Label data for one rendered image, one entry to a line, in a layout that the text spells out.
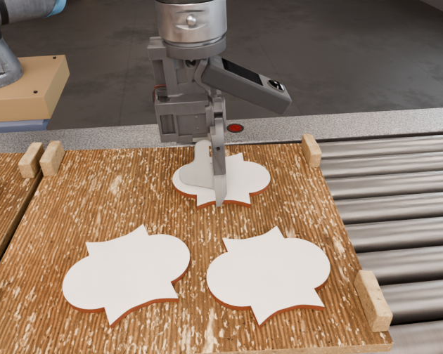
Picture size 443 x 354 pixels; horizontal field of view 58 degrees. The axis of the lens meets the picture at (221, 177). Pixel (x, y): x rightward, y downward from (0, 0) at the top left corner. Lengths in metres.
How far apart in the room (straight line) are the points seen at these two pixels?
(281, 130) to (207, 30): 0.34
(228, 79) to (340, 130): 0.34
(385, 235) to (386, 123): 0.31
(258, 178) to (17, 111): 0.56
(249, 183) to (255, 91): 0.14
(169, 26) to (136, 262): 0.25
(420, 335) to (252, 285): 0.17
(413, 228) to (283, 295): 0.22
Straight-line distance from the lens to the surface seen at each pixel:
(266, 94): 0.48
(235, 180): 0.56
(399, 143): 0.75
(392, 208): 0.60
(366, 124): 0.79
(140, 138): 0.72
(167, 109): 0.47
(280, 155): 0.63
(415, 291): 0.51
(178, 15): 0.43
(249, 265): 0.45
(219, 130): 0.47
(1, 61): 0.99
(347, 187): 0.62
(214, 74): 0.46
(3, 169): 0.68
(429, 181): 0.68
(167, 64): 0.46
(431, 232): 0.59
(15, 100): 0.93
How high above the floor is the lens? 1.29
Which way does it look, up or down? 38 degrees down
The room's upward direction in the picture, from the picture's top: straight up
